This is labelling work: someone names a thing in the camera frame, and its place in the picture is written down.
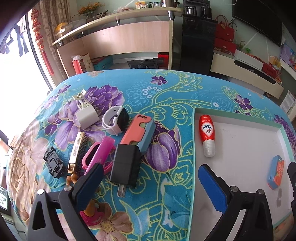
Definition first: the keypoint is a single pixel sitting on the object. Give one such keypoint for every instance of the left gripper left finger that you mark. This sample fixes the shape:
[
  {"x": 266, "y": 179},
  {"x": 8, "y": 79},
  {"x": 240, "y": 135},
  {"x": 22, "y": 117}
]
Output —
[{"x": 44, "y": 222}]

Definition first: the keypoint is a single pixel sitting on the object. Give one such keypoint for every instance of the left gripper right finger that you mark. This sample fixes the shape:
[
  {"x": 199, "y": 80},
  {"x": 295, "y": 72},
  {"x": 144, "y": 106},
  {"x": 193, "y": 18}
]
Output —
[{"x": 229, "y": 200}]

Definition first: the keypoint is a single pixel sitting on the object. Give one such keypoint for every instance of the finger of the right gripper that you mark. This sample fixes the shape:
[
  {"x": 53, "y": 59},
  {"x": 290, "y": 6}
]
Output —
[{"x": 291, "y": 171}]

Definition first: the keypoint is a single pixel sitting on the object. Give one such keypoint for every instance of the pink puppy toy figure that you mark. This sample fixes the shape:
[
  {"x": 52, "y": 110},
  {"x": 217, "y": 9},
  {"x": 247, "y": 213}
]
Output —
[{"x": 90, "y": 215}]

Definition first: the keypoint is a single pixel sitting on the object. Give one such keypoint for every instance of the black toy car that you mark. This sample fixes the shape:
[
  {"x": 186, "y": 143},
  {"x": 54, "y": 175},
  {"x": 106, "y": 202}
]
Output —
[{"x": 54, "y": 164}]

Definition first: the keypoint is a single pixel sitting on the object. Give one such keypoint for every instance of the gold harmonica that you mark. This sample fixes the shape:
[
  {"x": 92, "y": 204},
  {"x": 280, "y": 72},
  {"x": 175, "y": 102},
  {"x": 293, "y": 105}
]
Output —
[{"x": 77, "y": 154}]

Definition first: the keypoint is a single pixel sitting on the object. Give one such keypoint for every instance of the black power adapter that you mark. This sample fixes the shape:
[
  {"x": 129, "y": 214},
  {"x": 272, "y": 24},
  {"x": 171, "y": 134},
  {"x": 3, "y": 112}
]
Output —
[{"x": 125, "y": 168}]

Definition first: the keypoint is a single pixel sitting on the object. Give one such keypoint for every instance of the white charger cube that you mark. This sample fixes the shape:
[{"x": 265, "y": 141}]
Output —
[{"x": 86, "y": 114}]

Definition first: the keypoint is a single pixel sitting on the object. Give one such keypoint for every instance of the white smartwatch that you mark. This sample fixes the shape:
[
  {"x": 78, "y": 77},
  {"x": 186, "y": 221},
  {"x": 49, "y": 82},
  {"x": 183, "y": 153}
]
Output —
[{"x": 115, "y": 120}]

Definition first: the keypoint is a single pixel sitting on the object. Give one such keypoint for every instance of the cream hair claw clip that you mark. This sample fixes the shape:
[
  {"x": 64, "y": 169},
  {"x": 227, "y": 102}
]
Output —
[{"x": 81, "y": 101}]

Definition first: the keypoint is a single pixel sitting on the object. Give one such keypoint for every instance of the orange blue carrot toy knife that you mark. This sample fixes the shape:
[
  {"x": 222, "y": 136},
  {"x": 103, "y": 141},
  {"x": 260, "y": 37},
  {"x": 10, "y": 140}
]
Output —
[{"x": 140, "y": 132}]

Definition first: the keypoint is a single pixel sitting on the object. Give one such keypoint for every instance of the small orange blue toy box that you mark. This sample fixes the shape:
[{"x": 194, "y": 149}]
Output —
[{"x": 274, "y": 176}]

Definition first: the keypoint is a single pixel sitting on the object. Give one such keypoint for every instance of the white tray with teal rim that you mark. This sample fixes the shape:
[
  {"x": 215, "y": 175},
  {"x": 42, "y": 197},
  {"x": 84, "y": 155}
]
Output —
[{"x": 244, "y": 149}]

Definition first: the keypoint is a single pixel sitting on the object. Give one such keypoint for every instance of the red white small bottle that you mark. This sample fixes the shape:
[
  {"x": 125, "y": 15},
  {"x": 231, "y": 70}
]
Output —
[{"x": 207, "y": 135}]

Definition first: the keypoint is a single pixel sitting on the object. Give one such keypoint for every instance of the cream tv cabinet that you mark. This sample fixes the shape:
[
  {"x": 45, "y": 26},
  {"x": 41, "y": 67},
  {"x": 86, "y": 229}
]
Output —
[{"x": 245, "y": 75}]

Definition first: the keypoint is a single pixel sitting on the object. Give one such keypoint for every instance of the floral blue tablecloth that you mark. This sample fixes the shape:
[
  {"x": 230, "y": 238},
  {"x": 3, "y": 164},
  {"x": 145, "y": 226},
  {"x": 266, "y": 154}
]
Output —
[{"x": 168, "y": 202}]

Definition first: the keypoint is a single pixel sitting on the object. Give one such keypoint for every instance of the red gift box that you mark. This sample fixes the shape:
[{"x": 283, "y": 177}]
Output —
[{"x": 224, "y": 46}]

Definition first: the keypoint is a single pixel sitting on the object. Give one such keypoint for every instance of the red gift bag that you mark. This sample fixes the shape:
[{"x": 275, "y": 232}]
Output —
[{"x": 223, "y": 29}]

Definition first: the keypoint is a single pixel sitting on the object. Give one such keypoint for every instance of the black television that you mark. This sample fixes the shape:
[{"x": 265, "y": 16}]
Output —
[{"x": 260, "y": 17}]

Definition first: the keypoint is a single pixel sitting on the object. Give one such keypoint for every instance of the red paper bag on floor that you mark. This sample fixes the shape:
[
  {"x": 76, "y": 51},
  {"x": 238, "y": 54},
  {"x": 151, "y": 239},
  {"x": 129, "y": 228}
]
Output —
[{"x": 82, "y": 63}]

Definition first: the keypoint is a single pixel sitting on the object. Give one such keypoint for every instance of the black tea bar machine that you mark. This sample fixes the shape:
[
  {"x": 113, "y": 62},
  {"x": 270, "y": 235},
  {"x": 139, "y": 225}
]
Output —
[{"x": 198, "y": 35}]

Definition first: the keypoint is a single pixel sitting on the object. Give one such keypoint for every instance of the black bag on floor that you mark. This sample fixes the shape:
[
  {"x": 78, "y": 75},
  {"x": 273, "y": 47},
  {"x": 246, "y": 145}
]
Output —
[{"x": 153, "y": 63}]

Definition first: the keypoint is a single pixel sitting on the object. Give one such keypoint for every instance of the wooden bar counter shelf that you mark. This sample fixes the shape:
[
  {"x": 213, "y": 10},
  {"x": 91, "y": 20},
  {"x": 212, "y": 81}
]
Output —
[{"x": 107, "y": 36}]

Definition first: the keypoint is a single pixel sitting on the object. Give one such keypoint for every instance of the yellow flower bouquet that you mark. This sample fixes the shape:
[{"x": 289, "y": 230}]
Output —
[{"x": 90, "y": 10}]

